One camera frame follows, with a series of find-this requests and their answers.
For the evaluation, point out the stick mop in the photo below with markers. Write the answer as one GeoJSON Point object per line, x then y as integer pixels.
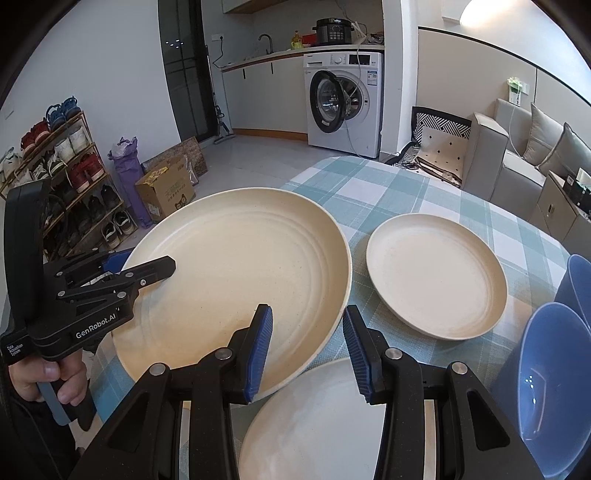
{"type": "Point", "coordinates": [225, 134]}

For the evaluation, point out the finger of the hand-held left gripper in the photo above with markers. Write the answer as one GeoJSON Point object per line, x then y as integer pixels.
{"type": "Point", "coordinates": [152, 272]}
{"type": "Point", "coordinates": [115, 261]}

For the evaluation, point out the chrome faucet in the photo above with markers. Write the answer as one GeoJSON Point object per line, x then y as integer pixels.
{"type": "Point", "coordinates": [269, 44]}

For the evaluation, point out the person's left hand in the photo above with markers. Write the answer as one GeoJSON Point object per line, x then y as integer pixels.
{"type": "Point", "coordinates": [27, 374]}

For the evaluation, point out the black pressure cooker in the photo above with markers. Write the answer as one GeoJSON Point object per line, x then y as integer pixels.
{"type": "Point", "coordinates": [332, 31]}

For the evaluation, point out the white washing machine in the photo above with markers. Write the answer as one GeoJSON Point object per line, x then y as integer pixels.
{"type": "Point", "coordinates": [364, 120]}

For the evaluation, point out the white wall socket panel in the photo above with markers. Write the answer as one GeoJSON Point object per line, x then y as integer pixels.
{"type": "Point", "coordinates": [517, 92]}

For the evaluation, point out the dark glass door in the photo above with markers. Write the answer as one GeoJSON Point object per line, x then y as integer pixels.
{"type": "Point", "coordinates": [184, 69]}

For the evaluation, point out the grey cushion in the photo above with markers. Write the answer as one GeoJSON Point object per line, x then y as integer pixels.
{"type": "Point", "coordinates": [545, 134]}
{"type": "Point", "coordinates": [570, 152]}

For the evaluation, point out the yellow oil bottle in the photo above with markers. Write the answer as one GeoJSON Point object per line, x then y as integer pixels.
{"type": "Point", "coordinates": [296, 40]}

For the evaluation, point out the person's left forearm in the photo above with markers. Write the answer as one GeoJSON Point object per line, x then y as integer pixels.
{"type": "Point", "coordinates": [32, 443]}

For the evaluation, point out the wooden shoe rack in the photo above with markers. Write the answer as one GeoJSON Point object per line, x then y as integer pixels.
{"type": "Point", "coordinates": [94, 191]}

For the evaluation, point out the blue bowl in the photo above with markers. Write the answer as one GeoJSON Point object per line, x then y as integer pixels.
{"type": "Point", "coordinates": [549, 369]}
{"type": "Point", "coordinates": [577, 286]}

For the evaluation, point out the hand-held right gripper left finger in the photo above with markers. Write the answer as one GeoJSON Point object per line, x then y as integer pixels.
{"type": "Point", "coordinates": [264, 350]}

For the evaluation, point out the purple bag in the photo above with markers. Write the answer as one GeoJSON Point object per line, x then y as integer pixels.
{"type": "Point", "coordinates": [127, 175]}

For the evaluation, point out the patterned cushions on floor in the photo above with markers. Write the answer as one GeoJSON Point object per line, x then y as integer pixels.
{"type": "Point", "coordinates": [438, 143]}

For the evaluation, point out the shoe rack with shoes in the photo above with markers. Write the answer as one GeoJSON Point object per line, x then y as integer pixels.
{"type": "Point", "coordinates": [83, 170]}

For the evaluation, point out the yellow printed cardboard box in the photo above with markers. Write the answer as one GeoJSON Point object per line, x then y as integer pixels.
{"type": "Point", "coordinates": [166, 194]}

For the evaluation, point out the grey sofa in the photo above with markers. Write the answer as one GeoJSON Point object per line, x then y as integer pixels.
{"type": "Point", "coordinates": [489, 138]}

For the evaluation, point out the black box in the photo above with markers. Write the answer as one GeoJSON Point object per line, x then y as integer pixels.
{"type": "Point", "coordinates": [579, 189]}

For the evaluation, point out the cream round plate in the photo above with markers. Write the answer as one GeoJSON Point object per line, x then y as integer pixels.
{"type": "Point", "coordinates": [434, 272]}
{"type": "Point", "coordinates": [231, 258]}
{"type": "Point", "coordinates": [314, 415]}

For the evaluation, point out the white kitchen counter cabinet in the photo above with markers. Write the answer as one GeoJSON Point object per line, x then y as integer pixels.
{"type": "Point", "coordinates": [268, 92]}

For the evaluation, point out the grey side cabinet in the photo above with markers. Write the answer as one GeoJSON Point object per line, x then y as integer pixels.
{"type": "Point", "coordinates": [554, 207]}

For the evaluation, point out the brown patterned paper bag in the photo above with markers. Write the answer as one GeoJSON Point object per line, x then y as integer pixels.
{"type": "Point", "coordinates": [194, 152]}

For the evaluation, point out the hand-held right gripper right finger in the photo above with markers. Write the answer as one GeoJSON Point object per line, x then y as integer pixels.
{"type": "Point", "coordinates": [356, 355]}

